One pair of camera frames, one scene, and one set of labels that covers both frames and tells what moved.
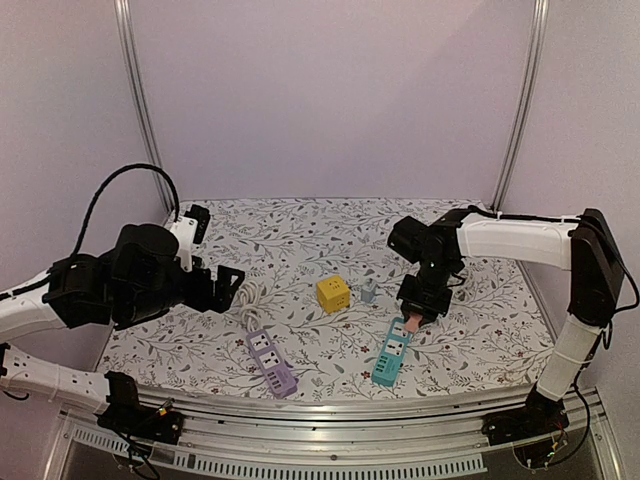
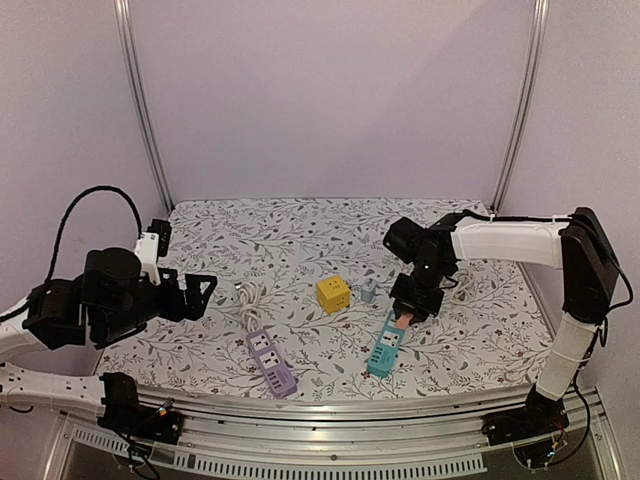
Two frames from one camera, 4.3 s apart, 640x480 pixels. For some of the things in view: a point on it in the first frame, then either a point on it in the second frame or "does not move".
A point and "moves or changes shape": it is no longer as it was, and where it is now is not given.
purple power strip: (275, 372) does not move
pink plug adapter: (412, 323) moves or changes shape
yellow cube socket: (333, 294) does not move
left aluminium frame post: (125, 15) does not move
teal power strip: (389, 363) moves or changes shape
